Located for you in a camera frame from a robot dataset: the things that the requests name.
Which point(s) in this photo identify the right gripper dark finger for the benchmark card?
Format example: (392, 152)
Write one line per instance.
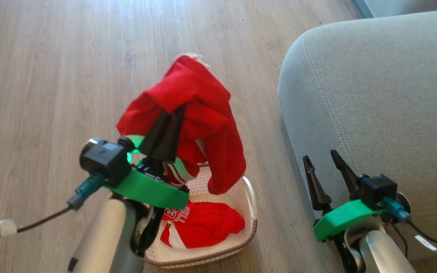
(315, 185)
(345, 170)

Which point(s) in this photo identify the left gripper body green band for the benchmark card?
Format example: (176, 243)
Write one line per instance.
(146, 187)

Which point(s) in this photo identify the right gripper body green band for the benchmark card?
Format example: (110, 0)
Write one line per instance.
(340, 218)

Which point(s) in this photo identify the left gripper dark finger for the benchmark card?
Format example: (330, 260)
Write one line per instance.
(154, 136)
(173, 136)

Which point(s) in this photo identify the red shorts white striped trim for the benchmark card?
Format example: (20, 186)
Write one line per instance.
(195, 91)

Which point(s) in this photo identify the red basketball jersey number 23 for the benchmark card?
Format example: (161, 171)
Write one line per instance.
(207, 223)

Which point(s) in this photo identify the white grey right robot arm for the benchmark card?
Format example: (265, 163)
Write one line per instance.
(381, 254)

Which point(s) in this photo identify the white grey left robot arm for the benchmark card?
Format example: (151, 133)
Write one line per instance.
(104, 235)

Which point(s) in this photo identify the white laundry basket brown rim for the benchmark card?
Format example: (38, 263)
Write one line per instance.
(237, 197)

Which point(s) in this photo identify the grey fabric sofa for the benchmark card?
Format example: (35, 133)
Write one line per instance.
(385, 94)

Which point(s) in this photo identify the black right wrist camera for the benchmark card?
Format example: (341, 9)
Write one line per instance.
(381, 189)

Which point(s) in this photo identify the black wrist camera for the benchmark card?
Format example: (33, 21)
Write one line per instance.
(104, 159)
(381, 189)

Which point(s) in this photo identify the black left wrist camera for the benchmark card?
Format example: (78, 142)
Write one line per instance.
(104, 159)

